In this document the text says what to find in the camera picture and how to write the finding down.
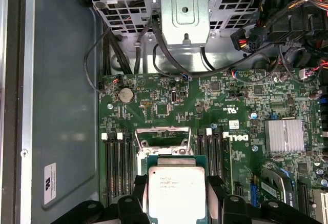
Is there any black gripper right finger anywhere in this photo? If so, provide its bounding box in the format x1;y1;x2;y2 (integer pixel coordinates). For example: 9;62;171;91
207;175;317;224

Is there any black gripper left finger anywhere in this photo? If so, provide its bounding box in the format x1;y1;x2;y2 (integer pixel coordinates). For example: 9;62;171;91
52;174;152;224

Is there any silver Intel CPU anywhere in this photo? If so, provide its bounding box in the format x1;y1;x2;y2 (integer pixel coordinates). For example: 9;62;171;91
146;154;208;221

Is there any metal socket cover frame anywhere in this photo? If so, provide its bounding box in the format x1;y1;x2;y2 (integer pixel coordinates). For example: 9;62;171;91
135;126;192;155

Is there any black expansion slot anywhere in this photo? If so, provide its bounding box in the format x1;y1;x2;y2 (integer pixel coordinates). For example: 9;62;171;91
233;181;243;203

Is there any blue expansion slot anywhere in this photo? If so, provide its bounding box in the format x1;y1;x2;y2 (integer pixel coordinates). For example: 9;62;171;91
251;175;259;208

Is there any black RAM slot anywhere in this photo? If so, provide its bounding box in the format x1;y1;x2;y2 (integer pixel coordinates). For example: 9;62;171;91
206;128;215;177
101;132;115;206
116;132;129;199
109;131;121;204
214;129;224;184
196;129;206;178
125;131;136;184

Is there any green RAM stick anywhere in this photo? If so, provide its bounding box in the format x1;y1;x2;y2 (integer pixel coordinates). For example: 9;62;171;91
222;131;233;195

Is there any black Nvidia graphics card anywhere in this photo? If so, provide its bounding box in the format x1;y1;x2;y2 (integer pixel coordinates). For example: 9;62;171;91
258;167;298;209

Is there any white printed case sticker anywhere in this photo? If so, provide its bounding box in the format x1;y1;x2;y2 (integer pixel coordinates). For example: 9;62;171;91
43;162;57;206

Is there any silver finned chipset heatsink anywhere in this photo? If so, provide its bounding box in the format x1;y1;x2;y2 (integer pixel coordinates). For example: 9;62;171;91
264;118;305;154

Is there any green Dell motherboard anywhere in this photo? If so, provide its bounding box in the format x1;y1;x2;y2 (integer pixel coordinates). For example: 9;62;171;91
98;67;328;224

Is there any round silver coin battery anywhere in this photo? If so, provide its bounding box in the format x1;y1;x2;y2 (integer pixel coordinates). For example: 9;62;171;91
119;87;135;104

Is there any black open PC case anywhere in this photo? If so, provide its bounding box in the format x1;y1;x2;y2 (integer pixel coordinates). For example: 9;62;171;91
0;0;328;224

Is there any black power connector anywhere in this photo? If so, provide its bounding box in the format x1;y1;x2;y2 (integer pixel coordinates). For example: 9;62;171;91
230;26;269;53

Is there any grey metal drive cage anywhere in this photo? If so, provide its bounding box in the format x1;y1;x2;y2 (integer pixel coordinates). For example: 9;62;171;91
91;0;259;47

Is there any black cable bundle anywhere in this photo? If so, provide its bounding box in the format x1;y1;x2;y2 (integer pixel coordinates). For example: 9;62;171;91
102;28;134;75

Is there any thin black wire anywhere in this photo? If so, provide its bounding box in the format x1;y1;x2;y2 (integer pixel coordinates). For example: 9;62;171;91
83;28;121;93

